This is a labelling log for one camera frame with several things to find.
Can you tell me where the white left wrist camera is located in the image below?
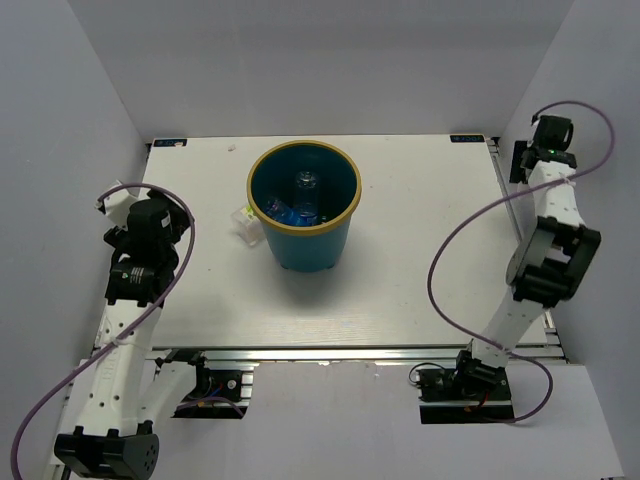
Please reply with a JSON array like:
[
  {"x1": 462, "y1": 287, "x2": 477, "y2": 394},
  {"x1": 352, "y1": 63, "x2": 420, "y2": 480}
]
[{"x1": 95, "y1": 189, "x2": 138, "y2": 230}]

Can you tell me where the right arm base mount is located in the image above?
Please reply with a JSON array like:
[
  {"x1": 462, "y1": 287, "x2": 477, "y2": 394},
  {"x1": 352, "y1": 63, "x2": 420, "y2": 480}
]
[{"x1": 408, "y1": 362, "x2": 515, "y2": 425}]

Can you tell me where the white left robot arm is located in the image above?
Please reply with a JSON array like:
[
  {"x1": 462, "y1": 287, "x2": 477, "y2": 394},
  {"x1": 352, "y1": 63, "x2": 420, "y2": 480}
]
[{"x1": 54, "y1": 188, "x2": 212, "y2": 479}]

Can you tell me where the blue sticker left corner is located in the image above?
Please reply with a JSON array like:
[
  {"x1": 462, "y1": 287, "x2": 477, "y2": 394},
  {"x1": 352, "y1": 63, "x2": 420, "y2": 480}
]
[{"x1": 152, "y1": 138, "x2": 187, "y2": 148}]

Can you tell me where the small clear blue label bottle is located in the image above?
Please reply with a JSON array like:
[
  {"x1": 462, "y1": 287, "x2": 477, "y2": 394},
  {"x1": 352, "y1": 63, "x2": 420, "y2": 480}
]
[{"x1": 293, "y1": 171, "x2": 320, "y2": 225}]

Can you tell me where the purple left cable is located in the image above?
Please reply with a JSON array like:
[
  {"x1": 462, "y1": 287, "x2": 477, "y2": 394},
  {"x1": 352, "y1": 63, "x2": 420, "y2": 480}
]
[{"x1": 9, "y1": 183, "x2": 197, "y2": 480}]

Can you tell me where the large blue label water bottle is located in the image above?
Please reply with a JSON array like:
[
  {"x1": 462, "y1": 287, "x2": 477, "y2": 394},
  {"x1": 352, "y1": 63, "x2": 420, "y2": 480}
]
[{"x1": 263, "y1": 196, "x2": 308, "y2": 227}]

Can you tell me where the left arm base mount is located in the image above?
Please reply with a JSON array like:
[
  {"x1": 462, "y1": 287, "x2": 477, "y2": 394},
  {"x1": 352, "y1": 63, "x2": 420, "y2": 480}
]
[{"x1": 155, "y1": 349, "x2": 253, "y2": 419}]

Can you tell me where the blue sticker corner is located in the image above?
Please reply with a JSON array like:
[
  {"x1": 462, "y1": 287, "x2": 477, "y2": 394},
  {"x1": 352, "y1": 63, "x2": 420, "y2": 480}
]
[
  {"x1": 152, "y1": 138, "x2": 187, "y2": 148},
  {"x1": 449, "y1": 134, "x2": 485, "y2": 143}
]

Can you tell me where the clear apple juice bottle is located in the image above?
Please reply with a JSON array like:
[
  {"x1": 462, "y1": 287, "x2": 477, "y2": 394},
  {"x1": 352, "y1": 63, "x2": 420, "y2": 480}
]
[{"x1": 231, "y1": 204, "x2": 265, "y2": 247}]

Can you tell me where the teal bin with yellow rim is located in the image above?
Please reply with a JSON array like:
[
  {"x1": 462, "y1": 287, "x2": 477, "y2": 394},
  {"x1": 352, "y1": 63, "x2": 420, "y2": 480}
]
[{"x1": 247, "y1": 140, "x2": 362, "y2": 273}]

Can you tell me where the blue sticker right corner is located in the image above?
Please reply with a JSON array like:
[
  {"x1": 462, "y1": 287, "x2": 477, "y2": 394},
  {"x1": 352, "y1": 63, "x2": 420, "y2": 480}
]
[{"x1": 449, "y1": 134, "x2": 485, "y2": 143}]

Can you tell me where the aluminium front rail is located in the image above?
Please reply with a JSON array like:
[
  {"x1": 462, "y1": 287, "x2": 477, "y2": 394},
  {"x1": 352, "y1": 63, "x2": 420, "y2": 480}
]
[{"x1": 89, "y1": 344, "x2": 569, "y2": 364}]

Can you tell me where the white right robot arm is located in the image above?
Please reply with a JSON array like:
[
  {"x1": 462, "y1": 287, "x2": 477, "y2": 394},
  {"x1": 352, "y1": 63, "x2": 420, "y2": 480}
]
[{"x1": 451, "y1": 115, "x2": 601, "y2": 399}]

